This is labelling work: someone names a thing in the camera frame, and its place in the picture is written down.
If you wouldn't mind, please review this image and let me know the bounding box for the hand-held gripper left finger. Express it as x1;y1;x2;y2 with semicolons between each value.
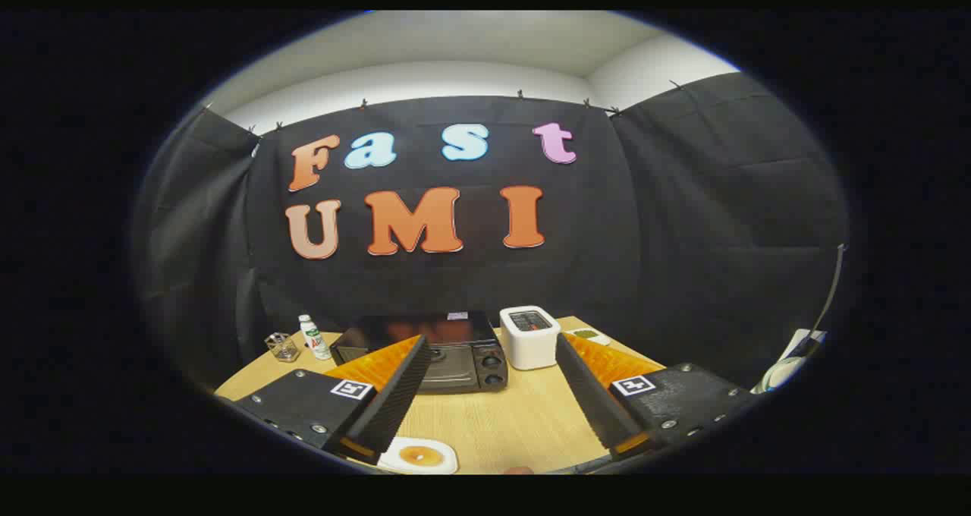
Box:
215;335;434;465

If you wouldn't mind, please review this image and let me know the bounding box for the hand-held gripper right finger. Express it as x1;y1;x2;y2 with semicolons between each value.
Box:
555;332;760;460

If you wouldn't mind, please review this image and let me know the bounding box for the black toaster oven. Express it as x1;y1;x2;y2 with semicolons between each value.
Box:
330;311;509;394

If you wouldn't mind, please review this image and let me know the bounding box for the white pop-up toaster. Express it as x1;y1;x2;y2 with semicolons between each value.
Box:
499;306;562;371

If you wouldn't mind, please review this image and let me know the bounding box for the white square plate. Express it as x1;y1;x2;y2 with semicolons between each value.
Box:
377;436;459;475

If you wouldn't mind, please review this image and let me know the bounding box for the white bottle green label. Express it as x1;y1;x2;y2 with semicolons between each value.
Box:
298;315;332;361

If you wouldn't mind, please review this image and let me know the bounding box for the white device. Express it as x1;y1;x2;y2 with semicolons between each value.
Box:
751;329;828;394

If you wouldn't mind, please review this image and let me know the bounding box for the wire mesh holder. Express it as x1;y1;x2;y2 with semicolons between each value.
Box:
265;332;300;363

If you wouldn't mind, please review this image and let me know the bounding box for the grey cable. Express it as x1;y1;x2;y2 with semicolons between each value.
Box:
804;244;847;342

